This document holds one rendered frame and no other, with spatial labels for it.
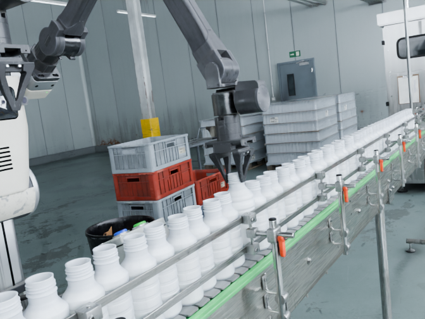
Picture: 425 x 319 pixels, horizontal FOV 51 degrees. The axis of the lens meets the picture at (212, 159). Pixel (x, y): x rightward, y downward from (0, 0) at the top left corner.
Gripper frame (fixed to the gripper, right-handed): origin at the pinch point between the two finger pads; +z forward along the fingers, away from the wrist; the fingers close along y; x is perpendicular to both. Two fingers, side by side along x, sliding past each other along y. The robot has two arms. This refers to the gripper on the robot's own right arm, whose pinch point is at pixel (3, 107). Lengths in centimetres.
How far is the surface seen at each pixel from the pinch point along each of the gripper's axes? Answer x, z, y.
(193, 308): 18.1, 39.7, 18.6
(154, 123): 809, 41, -667
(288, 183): 66, 27, 18
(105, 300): -1.6, 29.1, 19.0
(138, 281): 5.2, 29.0, 19.0
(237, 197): 41, 25, 16
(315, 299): 219, 139, -41
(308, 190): 78, 32, 19
